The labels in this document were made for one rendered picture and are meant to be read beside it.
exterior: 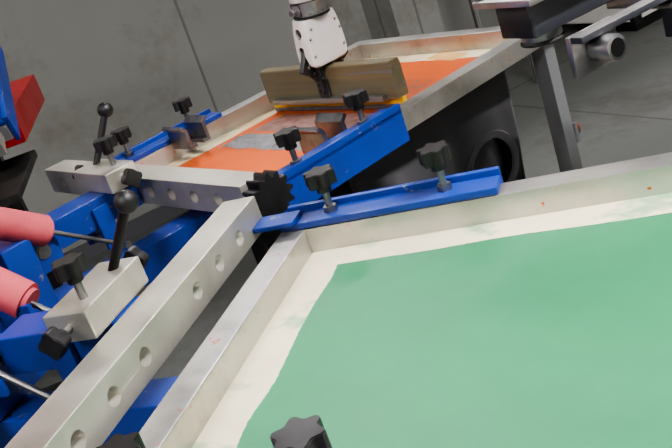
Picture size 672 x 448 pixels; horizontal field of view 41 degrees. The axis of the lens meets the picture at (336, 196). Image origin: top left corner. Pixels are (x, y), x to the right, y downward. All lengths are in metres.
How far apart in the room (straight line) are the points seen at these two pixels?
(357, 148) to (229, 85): 3.40
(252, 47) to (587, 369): 4.22
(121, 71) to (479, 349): 3.90
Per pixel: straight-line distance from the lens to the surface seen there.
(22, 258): 1.45
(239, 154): 1.81
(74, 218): 1.53
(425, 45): 2.12
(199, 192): 1.41
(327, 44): 1.83
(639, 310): 0.90
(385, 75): 1.72
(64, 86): 4.59
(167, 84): 4.75
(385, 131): 1.55
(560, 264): 1.01
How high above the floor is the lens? 1.42
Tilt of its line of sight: 20 degrees down
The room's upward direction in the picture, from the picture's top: 19 degrees counter-clockwise
